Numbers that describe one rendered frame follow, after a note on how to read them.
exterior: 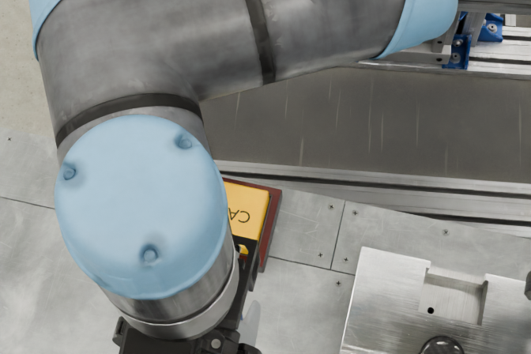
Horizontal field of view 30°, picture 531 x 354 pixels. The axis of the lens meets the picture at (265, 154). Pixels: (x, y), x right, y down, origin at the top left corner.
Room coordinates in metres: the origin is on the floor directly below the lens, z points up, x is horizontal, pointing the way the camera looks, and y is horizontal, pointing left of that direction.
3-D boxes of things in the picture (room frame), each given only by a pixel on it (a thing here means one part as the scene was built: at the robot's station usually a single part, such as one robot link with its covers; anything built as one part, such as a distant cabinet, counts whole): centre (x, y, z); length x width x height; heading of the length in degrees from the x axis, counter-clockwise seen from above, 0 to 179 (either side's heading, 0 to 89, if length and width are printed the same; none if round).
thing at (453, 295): (0.19, -0.15, 0.87); 0.05 x 0.05 x 0.04; 72
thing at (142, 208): (0.16, 0.06, 1.25); 0.09 x 0.08 x 0.11; 10
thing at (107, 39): (0.26, 0.06, 1.25); 0.11 x 0.11 x 0.08; 10
